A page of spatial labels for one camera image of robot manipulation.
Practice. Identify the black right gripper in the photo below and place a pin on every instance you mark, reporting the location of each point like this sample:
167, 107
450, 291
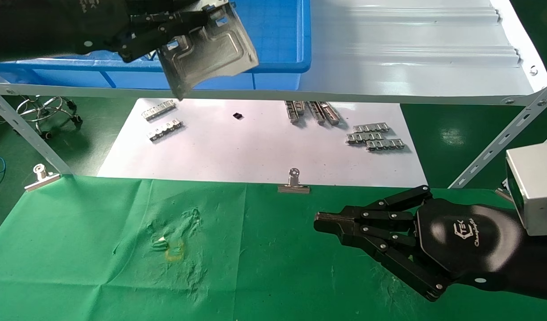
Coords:
470, 240

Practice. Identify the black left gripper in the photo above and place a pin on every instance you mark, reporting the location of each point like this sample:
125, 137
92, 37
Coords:
46, 26

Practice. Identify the stamped metal plate part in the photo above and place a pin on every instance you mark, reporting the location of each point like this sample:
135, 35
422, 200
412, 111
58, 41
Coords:
211, 53

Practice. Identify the metal link strip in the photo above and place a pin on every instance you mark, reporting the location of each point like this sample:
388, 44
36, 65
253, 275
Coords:
385, 145
365, 138
370, 128

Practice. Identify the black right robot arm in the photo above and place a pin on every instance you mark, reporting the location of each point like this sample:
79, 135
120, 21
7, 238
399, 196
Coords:
543, 267

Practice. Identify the silver binder clip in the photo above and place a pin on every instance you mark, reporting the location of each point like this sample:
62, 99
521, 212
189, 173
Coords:
41, 177
294, 185

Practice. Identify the small black block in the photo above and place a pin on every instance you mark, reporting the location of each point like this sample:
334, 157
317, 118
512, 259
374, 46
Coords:
238, 116

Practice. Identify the blue plastic bin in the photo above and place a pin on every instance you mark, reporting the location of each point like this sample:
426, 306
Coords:
278, 26

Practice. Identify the green table cloth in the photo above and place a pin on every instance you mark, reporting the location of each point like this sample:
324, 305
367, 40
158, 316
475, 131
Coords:
255, 258

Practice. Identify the chrome stool base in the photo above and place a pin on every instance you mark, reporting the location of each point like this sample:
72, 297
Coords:
46, 111

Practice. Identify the perforated white shelf brace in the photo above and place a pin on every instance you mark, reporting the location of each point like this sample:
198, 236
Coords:
501, 142
28, 133

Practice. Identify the white sheet on floor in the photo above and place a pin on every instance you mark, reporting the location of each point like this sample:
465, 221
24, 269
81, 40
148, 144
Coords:
255, 147

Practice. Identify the white metal shelf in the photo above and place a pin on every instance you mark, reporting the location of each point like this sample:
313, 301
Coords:
412, 67

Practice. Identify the notched metal rail strip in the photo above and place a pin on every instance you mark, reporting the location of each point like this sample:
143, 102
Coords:
165, 130
158, 109

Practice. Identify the metal slide rail bundle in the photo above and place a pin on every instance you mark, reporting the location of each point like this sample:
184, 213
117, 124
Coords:
295, 111
325, 112

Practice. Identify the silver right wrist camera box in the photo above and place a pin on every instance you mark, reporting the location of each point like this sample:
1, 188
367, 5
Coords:
532, 187

